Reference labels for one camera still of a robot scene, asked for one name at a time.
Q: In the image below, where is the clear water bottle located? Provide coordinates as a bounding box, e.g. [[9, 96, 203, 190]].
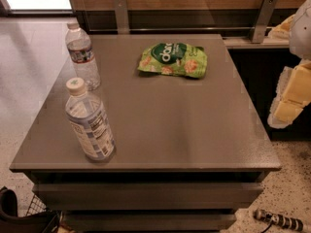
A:
[[65, 22, 101, 90]]

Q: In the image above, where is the black wire basket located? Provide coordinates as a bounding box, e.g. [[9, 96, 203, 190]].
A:
[[0, 186, 61, 233]]

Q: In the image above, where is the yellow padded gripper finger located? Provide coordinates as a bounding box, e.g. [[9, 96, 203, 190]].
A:
[[268, 15, 294, 39], [267, 61, 311, 129]]

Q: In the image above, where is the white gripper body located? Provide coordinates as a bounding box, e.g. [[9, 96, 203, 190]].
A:
[[289, 0, 311, 60]]

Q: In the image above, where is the grey drawer cabinet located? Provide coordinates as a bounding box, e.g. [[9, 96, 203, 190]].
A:
[[11, 35, 281, 232]]

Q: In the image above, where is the blue label plastic bottle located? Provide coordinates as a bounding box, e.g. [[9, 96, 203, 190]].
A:
[[65, 78, 115, 161]]

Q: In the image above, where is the right metal wall bracket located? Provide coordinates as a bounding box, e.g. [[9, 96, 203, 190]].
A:
[[250, 0, 278, 44]]

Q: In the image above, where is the black white striped handle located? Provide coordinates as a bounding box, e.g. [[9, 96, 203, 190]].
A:
[[253, 209, 311, 233]]

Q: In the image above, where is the green rice chip bag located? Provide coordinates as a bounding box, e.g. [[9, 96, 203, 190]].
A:
[[138, 43, 207, 79]]

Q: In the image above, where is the metal wall bracket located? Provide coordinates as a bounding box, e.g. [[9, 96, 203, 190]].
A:
[[250, 0, 278, 44], [114, 0, 130, 34]]

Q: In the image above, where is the left metal wall bracket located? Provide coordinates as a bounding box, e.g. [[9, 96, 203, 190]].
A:
[[114, 0, 130, 34]]

